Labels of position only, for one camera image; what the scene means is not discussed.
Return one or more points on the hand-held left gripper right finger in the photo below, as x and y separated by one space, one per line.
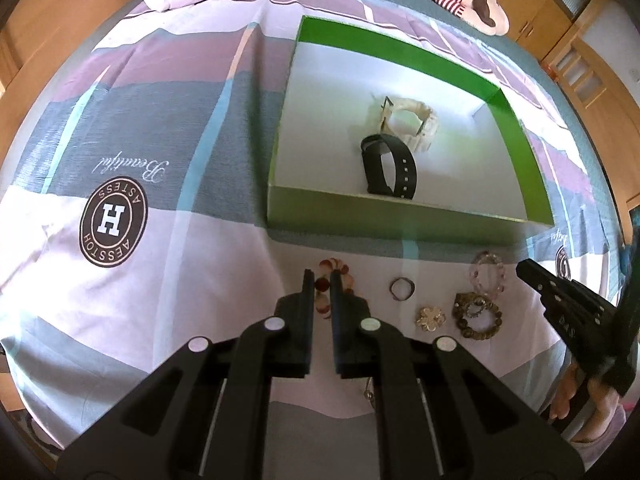
337 310

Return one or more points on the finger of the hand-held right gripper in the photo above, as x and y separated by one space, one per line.
537 276

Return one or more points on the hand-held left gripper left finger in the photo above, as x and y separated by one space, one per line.
306 310

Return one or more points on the green cardboard box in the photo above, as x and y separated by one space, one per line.
320 110

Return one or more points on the cream link watch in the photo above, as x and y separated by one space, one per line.
417 130

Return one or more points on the person's right hand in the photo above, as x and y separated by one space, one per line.
597 405

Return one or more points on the gold flower brooch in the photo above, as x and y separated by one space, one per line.
430 318

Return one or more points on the black watch band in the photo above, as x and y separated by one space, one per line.
372 170

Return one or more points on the wooden headboard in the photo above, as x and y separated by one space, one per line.
55 15

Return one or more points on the wooden bed frame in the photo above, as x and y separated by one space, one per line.
585 75

